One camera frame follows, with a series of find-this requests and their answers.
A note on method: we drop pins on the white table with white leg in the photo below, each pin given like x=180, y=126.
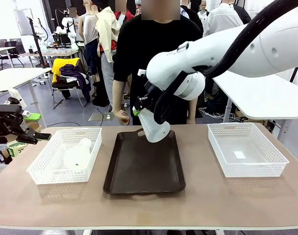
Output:
x=16, y=78

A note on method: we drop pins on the metal frame chair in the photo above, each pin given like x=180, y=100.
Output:
x=65, y=89

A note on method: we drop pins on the white paper label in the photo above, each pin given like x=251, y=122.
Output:
x=239, y=155

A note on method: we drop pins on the white board panel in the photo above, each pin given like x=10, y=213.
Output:
x=24, y=22

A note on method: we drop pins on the mannequin in cream jacket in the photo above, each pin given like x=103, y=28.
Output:
x=106, y=27

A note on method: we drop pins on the black office chair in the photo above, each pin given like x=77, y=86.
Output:
x=10, y=52

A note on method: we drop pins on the mannequin in white tank top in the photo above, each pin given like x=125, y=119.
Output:
x=90, y=27

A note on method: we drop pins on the grey mannequin base plate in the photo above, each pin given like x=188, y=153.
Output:
x=100, y=117

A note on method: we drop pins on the mannequin in red vest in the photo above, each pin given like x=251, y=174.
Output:
x=119, y=18

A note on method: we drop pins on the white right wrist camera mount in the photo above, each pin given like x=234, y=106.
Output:
x=141, y=72

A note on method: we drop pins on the black slanted tripod leg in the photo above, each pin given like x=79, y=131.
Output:
x=294, y=74

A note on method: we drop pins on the person's right forearm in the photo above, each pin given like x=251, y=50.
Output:
x=117, y=98

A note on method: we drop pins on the white perforated plastic basket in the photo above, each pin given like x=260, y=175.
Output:
x=261, y=169
x=65, y=176

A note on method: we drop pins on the person's left hand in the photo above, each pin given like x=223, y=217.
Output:
x=191, y=121

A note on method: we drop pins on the person's left forearm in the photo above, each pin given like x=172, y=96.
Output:
x=192, y=110

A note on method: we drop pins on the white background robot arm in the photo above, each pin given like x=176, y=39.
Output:
x=65, y=23

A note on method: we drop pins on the person's right hand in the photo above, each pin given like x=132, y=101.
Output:
x=122, y=118

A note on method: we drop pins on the dark purple garment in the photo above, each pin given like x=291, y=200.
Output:
x=75, y=72

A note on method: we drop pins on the dark brown plastic tray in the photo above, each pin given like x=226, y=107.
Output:
x=144, y=171

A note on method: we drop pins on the yellow garment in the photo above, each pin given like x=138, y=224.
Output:
x=56, y=66

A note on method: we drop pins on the white green printed box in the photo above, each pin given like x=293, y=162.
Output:
x=16, y=149

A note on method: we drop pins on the black tripod stand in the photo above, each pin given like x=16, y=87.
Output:
x=37, y=41

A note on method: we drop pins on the white plastic conical flask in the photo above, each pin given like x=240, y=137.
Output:
x=76, y=156
x=155, y=129

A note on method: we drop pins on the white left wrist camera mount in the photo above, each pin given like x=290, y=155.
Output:
x=21, y=102

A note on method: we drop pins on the mannequin in white shirt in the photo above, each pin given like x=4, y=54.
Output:
x=220, y=22

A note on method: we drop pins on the mannequin in black coat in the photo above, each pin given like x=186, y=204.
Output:
x=194, y=19

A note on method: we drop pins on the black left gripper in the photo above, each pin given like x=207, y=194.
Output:
x=4, y=122

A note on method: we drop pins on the long background desk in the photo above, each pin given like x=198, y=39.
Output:
x=60, y=52

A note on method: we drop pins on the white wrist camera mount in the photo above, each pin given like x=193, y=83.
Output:
x=21, y=102
x=141, y=72

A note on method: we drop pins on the hanging black jacket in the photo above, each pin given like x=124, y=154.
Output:
x=244, y=16

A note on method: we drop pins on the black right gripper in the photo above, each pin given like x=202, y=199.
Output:
x=152, y=95

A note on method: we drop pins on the person in black sweater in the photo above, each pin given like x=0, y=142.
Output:
x=139, y=49

